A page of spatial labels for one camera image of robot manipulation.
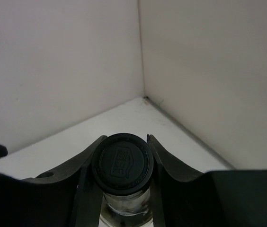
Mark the tall black-cap glass bottle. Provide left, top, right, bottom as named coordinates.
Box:
left=91, top=133, right=154, bottom=227

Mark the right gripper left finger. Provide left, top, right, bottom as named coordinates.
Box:
left=23, top=136, right=106, bottom=227

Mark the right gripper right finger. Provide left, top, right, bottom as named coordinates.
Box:
left=147, top=135, right=208, bottom=227

